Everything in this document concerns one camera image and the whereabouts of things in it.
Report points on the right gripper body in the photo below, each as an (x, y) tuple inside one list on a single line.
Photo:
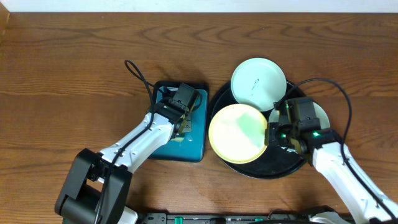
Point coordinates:
[(281, 137)]

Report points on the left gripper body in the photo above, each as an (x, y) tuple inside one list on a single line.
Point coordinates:
[(184, 125)]

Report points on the yellow plate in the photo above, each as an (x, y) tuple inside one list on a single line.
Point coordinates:
[(237, 133)]

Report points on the green sponge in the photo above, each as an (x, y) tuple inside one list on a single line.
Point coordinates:
[(178, 139)]

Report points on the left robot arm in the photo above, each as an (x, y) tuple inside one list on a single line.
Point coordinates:
[(97, 184)]

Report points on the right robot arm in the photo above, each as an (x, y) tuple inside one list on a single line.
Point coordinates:
[(366, 202)]

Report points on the teal rectangular tray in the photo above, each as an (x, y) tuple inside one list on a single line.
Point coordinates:
[(192, 148)]

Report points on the black round tray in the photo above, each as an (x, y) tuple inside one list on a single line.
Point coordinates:
[(274, 163)]

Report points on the pale green plate top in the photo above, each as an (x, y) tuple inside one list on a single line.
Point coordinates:
[(258, 82)]

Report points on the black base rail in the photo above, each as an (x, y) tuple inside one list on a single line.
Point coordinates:
[(163, 218)]

